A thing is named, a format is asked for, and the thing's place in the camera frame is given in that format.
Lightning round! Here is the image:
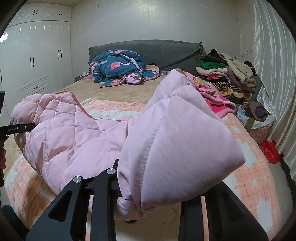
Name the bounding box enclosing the pink quilted jacket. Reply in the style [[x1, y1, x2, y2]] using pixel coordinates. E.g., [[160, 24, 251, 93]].
[[11, 69, 245, 220]]

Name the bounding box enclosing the bag of clothes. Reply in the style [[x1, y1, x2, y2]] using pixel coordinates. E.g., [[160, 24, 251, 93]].
[[236, 100, 275, 145]]

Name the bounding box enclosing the pile of folded clothes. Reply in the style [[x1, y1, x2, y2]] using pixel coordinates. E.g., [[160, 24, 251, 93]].
[[196, 49, 262, 104]]

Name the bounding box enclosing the person's left hand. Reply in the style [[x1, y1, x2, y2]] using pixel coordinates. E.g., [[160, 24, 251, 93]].
[[0, 148, 6, 169]]

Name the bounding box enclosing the orange plaid blanket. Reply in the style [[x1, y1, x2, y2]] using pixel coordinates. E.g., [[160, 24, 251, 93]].
[[1, 98, 281, 240]]

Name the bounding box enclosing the tan bedspread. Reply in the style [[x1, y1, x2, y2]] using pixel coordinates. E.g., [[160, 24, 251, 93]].
[[4, 75, 165, 172]]

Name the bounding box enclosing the white wardrobe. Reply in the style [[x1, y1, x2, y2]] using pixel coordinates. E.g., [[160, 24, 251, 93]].
[[1, 3, 74, 126]]

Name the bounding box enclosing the red plastic bag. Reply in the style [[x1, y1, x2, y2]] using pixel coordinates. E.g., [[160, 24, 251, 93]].
[[259, 139, 280, 164]]

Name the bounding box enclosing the blue flamingo duvet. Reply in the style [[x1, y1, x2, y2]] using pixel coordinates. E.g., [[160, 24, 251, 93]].
[[89, 49, 161, 87]]

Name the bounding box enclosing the hot pink fleece garment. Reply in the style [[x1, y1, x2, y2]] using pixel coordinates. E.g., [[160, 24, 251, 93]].
[[185, 72, 236, 118]]

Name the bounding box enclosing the dark grey headboard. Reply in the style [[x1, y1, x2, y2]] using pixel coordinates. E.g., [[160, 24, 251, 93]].
[[88, 40, 203, 74]]

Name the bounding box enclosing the cream satin curtain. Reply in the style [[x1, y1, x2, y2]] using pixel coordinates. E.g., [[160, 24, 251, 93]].
[[251, 1, 295, 179]]

